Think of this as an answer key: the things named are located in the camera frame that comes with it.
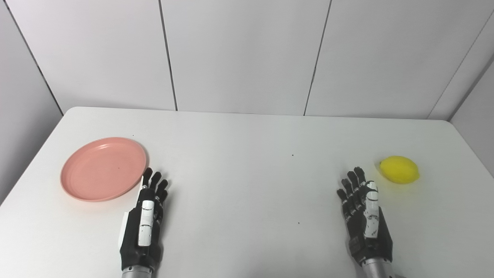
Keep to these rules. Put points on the pink round plate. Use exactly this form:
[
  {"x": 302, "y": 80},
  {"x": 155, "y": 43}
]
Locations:
[{"x": 102, "y": 170}]

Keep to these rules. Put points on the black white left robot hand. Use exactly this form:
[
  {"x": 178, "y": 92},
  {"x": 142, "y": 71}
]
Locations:
[{"x": 135, "y": 243}]

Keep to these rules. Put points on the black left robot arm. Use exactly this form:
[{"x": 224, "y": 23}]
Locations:
[{"x": 137, "y": 273}]

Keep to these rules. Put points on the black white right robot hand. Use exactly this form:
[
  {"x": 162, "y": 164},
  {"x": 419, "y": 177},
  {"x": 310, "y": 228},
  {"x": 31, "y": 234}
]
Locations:
[{"x": 380, "y": 241}]

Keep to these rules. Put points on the yellow lemon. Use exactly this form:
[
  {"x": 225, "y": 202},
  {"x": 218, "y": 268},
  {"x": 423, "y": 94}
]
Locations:
[{"x": 399, "y": 170}]

